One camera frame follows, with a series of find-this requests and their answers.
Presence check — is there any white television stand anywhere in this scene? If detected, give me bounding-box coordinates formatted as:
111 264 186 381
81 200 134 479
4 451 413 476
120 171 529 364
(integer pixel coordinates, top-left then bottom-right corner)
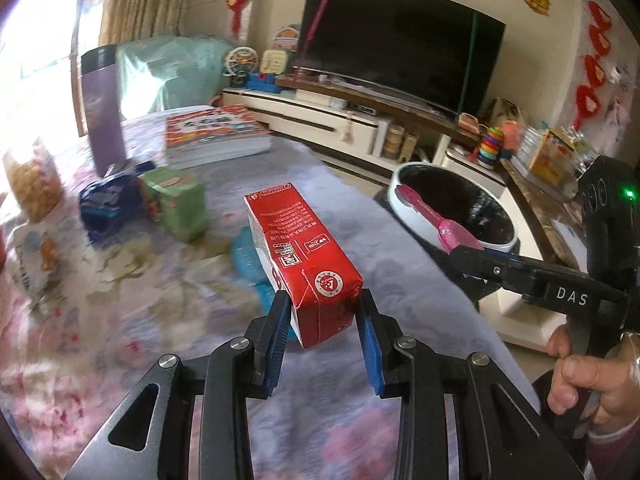
222 75 506 186

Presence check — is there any toy ferris wheel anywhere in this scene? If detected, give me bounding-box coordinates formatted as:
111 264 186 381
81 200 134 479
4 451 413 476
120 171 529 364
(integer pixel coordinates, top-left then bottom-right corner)
223 46 258 88

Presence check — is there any teal dust cover cloth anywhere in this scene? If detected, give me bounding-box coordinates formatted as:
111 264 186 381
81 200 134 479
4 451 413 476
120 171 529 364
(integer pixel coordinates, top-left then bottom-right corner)
115 34 233 113

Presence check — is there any beige patterned curtain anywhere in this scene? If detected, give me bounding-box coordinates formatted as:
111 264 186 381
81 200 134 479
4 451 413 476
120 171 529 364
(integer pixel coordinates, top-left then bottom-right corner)
97 0 193 48

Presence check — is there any dark blue snack wrapper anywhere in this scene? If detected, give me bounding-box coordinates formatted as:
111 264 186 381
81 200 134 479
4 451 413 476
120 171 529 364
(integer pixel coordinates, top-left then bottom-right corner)
79 161 156 246

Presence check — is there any black flat television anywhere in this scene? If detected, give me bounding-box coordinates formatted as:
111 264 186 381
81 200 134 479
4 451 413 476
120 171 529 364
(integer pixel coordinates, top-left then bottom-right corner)
292 0 507 120

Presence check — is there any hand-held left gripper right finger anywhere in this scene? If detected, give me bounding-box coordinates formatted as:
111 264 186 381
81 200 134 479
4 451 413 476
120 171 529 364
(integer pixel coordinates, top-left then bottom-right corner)
356 289 586 480

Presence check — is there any yellow toy box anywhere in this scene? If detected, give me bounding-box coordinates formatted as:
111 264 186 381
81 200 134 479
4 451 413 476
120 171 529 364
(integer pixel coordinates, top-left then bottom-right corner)
527 130 576 188

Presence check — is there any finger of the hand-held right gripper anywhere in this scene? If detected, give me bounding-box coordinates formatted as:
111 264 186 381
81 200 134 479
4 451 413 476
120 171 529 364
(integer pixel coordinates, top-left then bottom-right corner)
451 246 540 287

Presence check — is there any person's right hand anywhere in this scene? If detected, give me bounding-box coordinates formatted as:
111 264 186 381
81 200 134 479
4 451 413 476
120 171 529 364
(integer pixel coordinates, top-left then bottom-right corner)
546 327 640 437

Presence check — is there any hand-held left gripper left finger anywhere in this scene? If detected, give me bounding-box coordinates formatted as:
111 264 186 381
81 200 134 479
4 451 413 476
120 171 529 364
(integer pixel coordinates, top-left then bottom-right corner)
65 290 292 480

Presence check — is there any house shaped toy card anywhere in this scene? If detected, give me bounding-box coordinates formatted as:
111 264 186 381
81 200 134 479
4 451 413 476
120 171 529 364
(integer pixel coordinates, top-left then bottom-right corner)
271 24 301 52

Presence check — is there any yellow green toy phone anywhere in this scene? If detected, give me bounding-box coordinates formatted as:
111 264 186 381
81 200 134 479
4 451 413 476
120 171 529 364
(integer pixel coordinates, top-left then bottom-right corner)
261 49 288 77

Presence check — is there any pink stick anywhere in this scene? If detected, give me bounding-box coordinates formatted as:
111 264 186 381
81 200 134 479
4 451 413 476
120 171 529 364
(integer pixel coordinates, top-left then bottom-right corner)
297 0 336 78

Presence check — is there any book with colourful cover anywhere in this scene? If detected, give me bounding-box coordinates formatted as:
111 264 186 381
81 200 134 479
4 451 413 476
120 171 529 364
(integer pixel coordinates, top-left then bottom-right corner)
164 105 273 170

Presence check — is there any white round trash bin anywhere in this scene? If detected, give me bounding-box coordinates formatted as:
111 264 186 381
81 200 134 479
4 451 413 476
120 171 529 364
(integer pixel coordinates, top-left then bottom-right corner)
389 161 521 256

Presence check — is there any person's right forearm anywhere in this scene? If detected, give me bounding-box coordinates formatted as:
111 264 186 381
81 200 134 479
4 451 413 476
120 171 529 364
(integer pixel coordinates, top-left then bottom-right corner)
586 430 640 480

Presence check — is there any blue toy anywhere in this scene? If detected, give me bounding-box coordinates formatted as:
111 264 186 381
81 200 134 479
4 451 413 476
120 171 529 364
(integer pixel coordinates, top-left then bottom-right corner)
246 72 281 93

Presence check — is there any green carton box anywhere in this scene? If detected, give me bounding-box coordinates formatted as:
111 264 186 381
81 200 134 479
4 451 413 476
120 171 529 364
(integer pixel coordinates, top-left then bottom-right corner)
137 166 206 243

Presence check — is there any white printed snack packet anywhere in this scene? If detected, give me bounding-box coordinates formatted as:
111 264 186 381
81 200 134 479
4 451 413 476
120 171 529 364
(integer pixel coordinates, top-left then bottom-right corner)
2 220 63 306

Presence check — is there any rainbow stacking ring toy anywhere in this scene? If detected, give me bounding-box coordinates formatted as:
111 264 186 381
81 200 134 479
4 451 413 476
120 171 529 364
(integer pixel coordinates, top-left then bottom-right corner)
475 125 506 168

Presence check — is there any red drink carton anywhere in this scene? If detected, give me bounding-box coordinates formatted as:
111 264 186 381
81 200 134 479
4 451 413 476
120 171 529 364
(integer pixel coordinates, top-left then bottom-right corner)
243 182 364 348

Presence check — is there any purple thermos bottle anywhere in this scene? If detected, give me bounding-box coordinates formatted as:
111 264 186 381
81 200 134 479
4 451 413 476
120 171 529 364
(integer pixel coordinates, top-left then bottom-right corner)
80 45 126 176

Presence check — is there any clear jar of snack balls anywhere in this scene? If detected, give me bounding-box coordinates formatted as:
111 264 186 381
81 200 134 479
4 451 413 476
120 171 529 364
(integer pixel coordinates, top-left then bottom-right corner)
2 137 66 223

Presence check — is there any pink plastic spoon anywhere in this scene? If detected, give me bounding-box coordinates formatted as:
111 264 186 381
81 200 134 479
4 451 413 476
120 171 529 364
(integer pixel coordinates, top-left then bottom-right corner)
395 184 483 253

